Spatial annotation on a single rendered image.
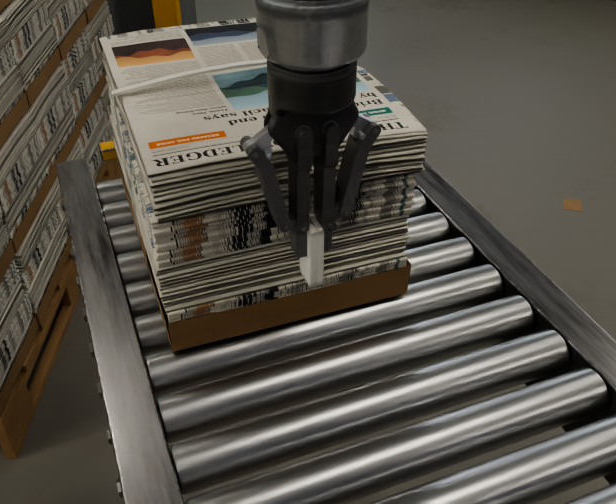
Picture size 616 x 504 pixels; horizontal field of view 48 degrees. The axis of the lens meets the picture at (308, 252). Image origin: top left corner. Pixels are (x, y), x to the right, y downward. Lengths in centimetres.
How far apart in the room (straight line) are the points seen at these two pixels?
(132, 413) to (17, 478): 105
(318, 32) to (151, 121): 25
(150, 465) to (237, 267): 21
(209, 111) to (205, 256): 15
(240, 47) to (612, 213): 192
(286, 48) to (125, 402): 40
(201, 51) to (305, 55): 37
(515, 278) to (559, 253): 146
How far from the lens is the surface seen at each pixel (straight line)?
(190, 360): 78
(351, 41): 55
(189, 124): 71
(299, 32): 54
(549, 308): 87
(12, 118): 175
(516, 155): 287
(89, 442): 177
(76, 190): 109
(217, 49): 90
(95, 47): 243
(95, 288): 89
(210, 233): 70
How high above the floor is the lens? 135
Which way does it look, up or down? 37 degrees down
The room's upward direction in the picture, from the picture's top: straight up
